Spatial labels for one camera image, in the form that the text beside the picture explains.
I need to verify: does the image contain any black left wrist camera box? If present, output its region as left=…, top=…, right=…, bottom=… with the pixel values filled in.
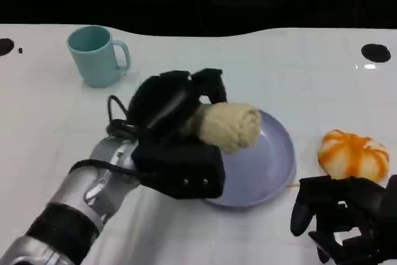
left=131, top=143, right=225, bottom=200

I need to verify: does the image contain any lilac plate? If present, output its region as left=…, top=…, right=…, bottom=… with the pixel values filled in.
left=203, top=109, right=297, bottom=207

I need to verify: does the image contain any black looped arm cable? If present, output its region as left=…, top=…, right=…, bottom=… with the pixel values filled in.
left=106, top=94, right=141, bottom=137
left=69, top=159, right=143, bottom=185

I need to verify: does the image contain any orange and white bread roll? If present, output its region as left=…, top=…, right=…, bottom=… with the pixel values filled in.
left=316, top=128, right=390, bottom=182

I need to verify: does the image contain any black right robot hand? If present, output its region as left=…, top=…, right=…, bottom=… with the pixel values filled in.
left=290, top=174, right=397, bottom=265

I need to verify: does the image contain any pale green mug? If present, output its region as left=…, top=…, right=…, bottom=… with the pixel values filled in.
left=66, top=25, right=132, bottom=88

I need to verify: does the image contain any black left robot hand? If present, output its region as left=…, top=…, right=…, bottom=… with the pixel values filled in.
left=128, top=68, right=229, bottom=148

